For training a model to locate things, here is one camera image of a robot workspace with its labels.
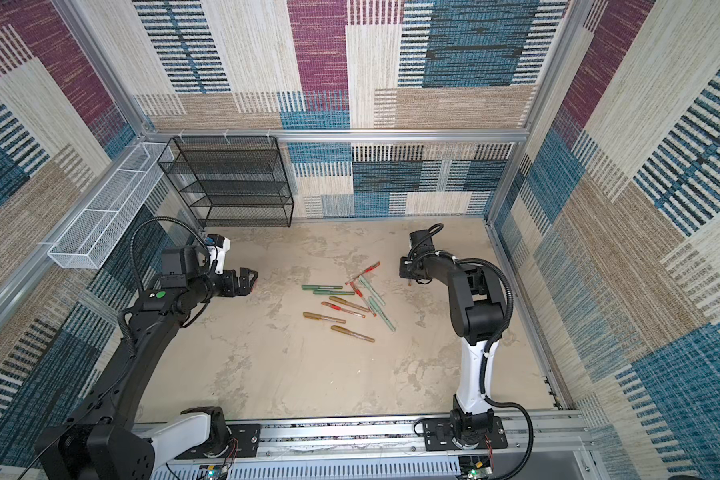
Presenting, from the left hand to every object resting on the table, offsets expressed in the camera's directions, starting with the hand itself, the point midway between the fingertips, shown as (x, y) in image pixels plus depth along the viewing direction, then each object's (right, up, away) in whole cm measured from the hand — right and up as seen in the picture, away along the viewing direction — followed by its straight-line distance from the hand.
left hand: (239, 268), depth 79 cm
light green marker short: (+38, -15, +16) cm, 43 cm away
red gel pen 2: (+31, -10, +20) cm, 38 cm away
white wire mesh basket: (-33, +6, -10) cm, 34 cm away
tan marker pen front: (+27, -20, +12) cm, 36 cm away
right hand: (+48, -3, +25) cm, 54 cm away
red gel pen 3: (+34, -2, +27) cm, 43 cm away
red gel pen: (+26, -14, +17) cm, 34 cm away
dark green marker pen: (+17, -8, +21) cm, 28 cm away
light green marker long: (+36, -9, +20) cm, 42 cm away
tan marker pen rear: (+28, -13, +18) cm, 36 cm away
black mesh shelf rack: (-15, +30, +30) cm, 45 cm away
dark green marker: (+21, -9, +20) cm, 30 cm away
